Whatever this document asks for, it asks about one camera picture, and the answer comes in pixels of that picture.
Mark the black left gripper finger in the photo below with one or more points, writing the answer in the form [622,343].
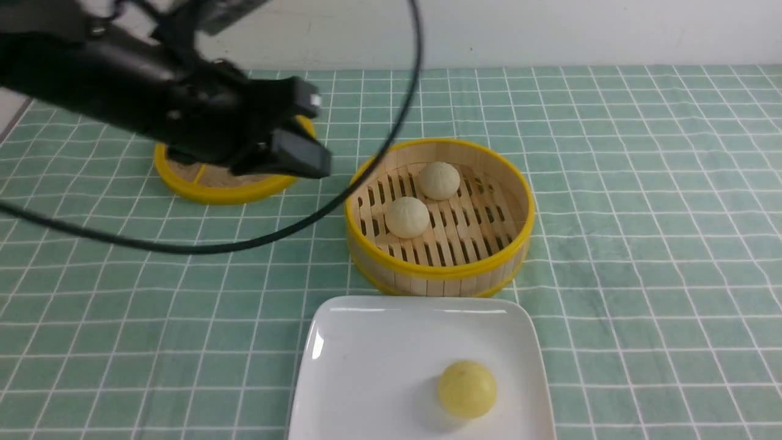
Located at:
[274,102]
[284,151]

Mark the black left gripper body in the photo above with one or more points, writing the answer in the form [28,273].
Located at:
[225,118]

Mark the white steamed bun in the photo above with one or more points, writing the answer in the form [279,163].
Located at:
[439,181]
[407,217]

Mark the yellow steamed bun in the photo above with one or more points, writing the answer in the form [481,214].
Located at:
[467,390]

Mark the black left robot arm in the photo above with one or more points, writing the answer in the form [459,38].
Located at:
[112,77]

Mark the white square plate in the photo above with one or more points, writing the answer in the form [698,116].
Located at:
[371,365]

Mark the yellow rimmed bamboo steamer lid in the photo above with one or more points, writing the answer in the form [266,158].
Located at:
[207,184]

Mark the yellow rimmed bamboo steamer basket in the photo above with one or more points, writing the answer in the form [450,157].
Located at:
[475,242]

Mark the green checkered tablecloth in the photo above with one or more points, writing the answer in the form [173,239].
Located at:
[653,277]

